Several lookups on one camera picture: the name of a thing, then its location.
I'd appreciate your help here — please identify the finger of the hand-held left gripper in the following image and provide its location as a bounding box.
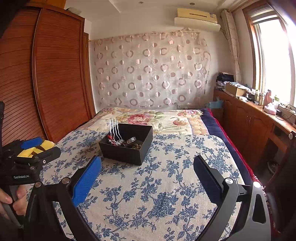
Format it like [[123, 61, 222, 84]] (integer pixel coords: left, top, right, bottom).
[[32, 146, 62, 164], [20, 137, 43, 150]]

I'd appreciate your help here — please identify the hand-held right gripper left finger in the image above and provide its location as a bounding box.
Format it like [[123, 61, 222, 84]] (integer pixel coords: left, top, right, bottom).
[[22, 155, 102, 241]]

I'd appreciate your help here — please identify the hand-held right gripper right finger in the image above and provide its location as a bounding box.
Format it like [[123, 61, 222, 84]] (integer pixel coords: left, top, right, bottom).
[[193, 154, 271, 241]]

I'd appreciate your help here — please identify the black jewelry box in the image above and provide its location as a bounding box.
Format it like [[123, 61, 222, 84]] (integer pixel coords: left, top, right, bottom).
[[99, 123, 153, 166]]

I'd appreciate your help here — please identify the silver hair fork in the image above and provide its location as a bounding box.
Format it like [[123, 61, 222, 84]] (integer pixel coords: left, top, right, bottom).
[[109, 117, 123, 143]]

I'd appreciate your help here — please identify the person's left hand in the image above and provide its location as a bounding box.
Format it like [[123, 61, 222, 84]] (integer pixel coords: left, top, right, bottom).
[[0, 185, 27, 216]]

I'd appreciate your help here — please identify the yellow sponge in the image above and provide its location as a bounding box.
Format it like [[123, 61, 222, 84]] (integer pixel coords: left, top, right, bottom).
[[17, 140, 56, 158]]

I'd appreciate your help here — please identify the dark blue and red blanket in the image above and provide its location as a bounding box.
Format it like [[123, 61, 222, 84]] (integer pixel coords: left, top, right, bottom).
[[200, 108, 266, 186]]

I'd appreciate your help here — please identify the blue floral bedsheet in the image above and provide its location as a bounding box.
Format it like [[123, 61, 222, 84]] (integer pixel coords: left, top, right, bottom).
[[25, 129, 246, 241]]

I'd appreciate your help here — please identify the brown wooden wardrobe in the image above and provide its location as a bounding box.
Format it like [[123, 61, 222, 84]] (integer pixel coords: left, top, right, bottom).
[[0, 2, 97, 149]]

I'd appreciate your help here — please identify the long wooden cabinet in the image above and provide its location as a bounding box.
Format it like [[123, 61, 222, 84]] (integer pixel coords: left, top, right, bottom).
[[213, 89, 296, 174]]

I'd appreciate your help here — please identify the teal bag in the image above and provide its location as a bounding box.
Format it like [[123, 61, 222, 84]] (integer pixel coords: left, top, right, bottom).
[[209, 97, 224, 108]]

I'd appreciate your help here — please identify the pink floral blanket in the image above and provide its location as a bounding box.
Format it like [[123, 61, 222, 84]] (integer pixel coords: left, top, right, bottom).
[[89, 107, 210, 136]]

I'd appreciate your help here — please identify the cardboard box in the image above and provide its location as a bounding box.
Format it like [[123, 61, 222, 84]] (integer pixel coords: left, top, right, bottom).
[[225, 82, 247, 97]]

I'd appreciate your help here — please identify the pink tissue box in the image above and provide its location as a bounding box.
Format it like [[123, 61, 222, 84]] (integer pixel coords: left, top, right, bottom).
[[264, 104, 277, 115]]

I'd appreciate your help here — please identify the pile of clothes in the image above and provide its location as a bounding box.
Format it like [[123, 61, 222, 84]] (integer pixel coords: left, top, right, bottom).
[[216, 72, 234, 90]]

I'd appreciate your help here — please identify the pink figurine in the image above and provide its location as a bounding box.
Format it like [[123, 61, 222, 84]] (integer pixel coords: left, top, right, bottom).
[[265, 90, 275, 106]]

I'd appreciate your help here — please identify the circle-patterned sheer curtain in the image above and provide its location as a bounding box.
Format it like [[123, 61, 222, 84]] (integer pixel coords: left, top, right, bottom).
[[90, 31, 212, 109]]

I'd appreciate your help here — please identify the patterned window drape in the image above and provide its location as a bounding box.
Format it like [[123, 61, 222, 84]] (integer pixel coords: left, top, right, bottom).
[[221, 9, 243, 81]]

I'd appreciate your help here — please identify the wooden-framed window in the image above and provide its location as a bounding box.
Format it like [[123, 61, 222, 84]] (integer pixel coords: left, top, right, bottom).
[[242, 0, 296, 107]]

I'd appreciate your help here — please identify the cream wall air conditioner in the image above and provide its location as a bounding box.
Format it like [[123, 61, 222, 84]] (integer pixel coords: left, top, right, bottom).
[[174, 8, 221, 32]]

